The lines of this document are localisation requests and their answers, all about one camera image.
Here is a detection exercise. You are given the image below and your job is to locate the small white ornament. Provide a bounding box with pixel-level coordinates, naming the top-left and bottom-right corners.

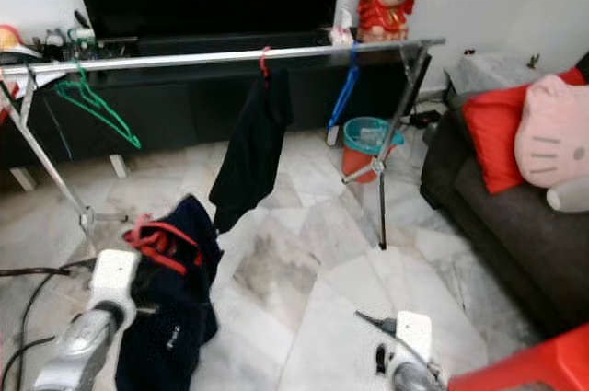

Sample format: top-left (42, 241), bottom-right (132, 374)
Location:
top-left (329, 9), bottom-right (357, 47)

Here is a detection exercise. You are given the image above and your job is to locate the blue hanger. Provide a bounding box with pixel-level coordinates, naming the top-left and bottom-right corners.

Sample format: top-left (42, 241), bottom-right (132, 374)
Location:
top-left (327, 46), bottom-right (362, 134)

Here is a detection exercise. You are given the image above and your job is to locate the small black white electronics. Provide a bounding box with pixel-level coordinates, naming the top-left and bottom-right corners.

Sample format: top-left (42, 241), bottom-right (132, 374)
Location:
top-left (41, 9), bottom-right (102, 52)

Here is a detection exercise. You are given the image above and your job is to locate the navy garment red stripe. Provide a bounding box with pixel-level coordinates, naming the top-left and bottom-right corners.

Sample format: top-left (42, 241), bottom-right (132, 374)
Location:
top-left (115, 193), bottom-right (224, 391)

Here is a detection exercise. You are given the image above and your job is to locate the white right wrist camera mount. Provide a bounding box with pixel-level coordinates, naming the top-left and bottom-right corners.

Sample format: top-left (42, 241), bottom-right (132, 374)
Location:
top-left (393, 310), bottom-right (433, 378)

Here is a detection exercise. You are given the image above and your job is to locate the green wire hanger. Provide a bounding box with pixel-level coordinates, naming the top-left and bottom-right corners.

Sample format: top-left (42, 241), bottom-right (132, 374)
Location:
top-left (53, 64), bottom-right (144, 151)

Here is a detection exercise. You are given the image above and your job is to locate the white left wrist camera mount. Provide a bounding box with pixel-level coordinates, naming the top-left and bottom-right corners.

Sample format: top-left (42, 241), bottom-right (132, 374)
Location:
top-left (90, 248), bottom-right (141, 318)

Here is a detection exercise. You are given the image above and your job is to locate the dark grey sofa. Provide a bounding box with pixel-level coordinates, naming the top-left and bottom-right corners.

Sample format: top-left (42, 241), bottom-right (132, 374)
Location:
top-left (419, 51), bottom-right (589, 337)

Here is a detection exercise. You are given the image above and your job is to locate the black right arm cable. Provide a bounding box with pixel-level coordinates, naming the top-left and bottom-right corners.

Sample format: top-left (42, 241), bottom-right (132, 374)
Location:
top-left (354, 310), bottom-right (447, 391)

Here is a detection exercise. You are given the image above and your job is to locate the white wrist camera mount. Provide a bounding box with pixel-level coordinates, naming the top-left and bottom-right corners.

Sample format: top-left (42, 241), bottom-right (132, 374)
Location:
top-left (90, 248), bottom-right (141, 318)
top-left (393, 310), bottom-right (433, 378)

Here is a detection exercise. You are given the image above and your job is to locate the red plastic stool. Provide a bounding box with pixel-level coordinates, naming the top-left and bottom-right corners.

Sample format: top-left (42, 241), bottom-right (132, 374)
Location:
top-left (446, 322), bottom-right (589, 391)

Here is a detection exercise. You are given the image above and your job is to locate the black shirt green logo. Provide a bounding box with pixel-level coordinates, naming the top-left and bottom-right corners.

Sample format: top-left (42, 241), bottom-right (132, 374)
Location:
top-left (207, 69), bottom-right (294, 234)

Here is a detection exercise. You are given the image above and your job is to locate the orange round doll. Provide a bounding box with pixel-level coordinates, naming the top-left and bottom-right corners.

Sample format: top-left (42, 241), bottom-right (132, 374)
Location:
top-left (0, 25), bottom-right (24, 53)

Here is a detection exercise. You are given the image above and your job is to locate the red bucket teal rim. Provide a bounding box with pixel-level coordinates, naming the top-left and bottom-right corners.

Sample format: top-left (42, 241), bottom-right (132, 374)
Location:
top-left (341, 115), bottom-right (406, 185)

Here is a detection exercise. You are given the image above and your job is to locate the red cushion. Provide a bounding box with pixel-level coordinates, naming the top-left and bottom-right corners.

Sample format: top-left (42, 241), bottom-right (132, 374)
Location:
top-left (462, 78), bottom-right (539, 194)

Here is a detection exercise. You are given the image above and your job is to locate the black TV cabinet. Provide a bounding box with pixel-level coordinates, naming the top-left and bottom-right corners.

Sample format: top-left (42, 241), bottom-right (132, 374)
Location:
top-left (0, 34), bottom-right (443, 191)

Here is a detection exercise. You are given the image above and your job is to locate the silver metal clothes rack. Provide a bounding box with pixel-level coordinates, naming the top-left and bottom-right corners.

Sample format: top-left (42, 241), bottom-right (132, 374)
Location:
top-left (0, 37), bottom-right (447, 249)

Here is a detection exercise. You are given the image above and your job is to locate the pink Hello Kitty plush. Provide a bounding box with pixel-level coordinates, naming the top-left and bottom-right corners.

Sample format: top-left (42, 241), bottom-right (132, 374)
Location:
top-left (514, 74), bottom-right (589, 190)

